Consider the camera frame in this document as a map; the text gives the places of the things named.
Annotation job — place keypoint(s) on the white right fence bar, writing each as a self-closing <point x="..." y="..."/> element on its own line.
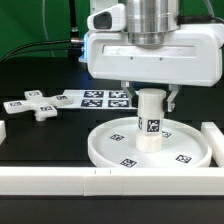
<point x="215" y="139"/>

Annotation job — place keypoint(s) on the white left fence bar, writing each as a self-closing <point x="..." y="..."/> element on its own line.
<point x="2" y="131"/>

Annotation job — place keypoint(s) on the white round table top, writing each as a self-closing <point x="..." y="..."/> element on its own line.
<point x="113" y="144"/>

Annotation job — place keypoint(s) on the white marker plate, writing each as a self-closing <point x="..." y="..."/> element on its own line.
<point x="98" y="99"/>

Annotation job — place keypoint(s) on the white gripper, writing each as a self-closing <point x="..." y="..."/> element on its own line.
<point x="191" y="55"/>

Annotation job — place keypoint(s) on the white front fence bar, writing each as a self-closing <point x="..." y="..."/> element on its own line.
<point x="110" y="181"/>

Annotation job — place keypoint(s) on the white cross-shaped table base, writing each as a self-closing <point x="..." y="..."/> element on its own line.
<point x="44" y="107"/>

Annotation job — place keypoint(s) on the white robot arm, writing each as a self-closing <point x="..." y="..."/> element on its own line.
<point x="149" y="41"/>

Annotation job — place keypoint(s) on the white fence bar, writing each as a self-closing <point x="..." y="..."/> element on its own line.
<point x="2" y="131"/>
<point x="215" y="139"/>
<point x="110" y="181"/>

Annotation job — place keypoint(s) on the black vertical cable connector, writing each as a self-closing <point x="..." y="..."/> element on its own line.
<point x="73" y="22"/>

